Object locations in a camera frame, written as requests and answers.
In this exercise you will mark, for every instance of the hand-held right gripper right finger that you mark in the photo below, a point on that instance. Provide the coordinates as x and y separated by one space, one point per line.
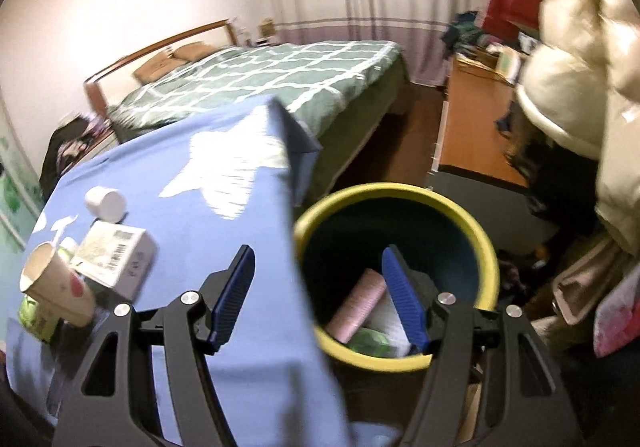
405 302

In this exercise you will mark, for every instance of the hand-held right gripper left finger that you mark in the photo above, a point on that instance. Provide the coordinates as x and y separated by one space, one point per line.
230 307

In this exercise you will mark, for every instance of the white paper towel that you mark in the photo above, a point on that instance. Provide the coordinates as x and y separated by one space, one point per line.
387 322

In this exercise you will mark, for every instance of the pink drink carton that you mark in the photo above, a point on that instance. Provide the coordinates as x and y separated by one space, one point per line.
357 304

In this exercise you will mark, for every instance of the yellow rimmed trash bin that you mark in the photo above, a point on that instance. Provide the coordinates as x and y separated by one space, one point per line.
470 237

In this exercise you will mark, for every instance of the green packaging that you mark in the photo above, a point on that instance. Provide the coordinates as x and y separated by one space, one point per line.
372 342

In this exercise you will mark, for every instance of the white barcode cardboard box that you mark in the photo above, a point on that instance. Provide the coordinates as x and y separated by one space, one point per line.
117 254

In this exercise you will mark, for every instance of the blue star printed blanket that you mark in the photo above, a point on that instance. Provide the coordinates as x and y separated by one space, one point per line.
150 187

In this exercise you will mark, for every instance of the small white bottle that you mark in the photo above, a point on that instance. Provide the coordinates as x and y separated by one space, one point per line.
104 204

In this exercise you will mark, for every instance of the beige bag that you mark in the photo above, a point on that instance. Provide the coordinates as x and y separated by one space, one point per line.
585 287

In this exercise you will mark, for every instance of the beige paper cup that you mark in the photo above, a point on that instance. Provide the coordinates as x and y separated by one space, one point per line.
50 282

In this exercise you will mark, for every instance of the wooden desk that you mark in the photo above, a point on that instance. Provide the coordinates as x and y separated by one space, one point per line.
475 127

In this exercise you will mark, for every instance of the dark hanging clothing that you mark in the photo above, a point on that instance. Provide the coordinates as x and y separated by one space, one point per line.
555 187

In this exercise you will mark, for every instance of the green white drink pouch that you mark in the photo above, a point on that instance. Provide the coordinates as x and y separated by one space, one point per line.
37 322

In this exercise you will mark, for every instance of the pink floral cloth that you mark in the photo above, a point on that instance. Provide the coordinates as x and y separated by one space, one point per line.
620 317

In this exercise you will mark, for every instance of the dark clothes pile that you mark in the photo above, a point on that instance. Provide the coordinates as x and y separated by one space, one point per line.
65 152

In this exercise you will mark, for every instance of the bed with green plaid cover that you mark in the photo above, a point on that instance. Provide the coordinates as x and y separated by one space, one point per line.
260 77

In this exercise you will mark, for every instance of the pale sliding wardrobe door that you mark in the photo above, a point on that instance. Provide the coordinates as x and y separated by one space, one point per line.
10 187

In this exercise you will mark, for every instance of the brown pillow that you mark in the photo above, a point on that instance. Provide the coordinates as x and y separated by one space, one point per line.
192 51
152 67

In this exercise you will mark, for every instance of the desk clutter pile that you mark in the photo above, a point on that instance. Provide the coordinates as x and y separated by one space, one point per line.
480 42

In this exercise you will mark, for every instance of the wooden bed headboard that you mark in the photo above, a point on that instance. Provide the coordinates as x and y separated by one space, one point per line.
150 44

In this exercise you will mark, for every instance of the yellowish bedside object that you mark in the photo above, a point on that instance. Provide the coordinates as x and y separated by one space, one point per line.
266 31

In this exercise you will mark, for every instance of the white puffer jacket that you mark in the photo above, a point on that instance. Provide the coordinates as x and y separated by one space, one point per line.
575 52

